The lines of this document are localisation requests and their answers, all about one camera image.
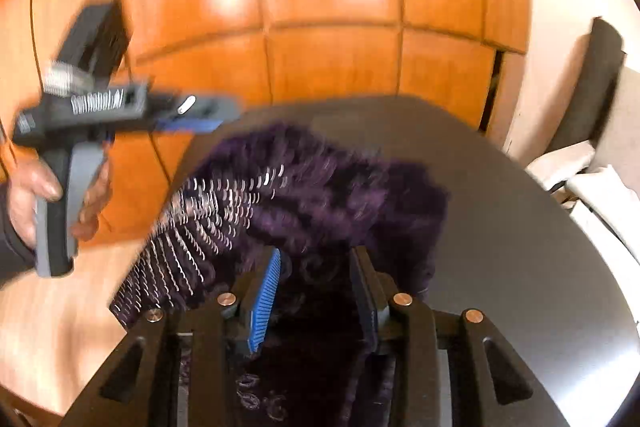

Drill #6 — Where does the grey yellow blue armchair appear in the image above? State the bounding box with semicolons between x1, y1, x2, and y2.
527;17;639;258

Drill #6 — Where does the black puffer jacket sleeve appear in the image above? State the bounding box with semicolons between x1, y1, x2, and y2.
0;181;36;286

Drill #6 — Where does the person's left hand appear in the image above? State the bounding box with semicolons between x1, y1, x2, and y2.
6;143;114;251

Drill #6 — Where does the dark purple velvet garment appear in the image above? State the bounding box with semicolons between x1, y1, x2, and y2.
110;124;448;426

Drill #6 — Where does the orange wooden wardrobe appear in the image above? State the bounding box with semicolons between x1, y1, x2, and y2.
0;0;533;249

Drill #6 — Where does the black leather ottoman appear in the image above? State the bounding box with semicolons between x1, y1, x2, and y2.
174;96;639;426

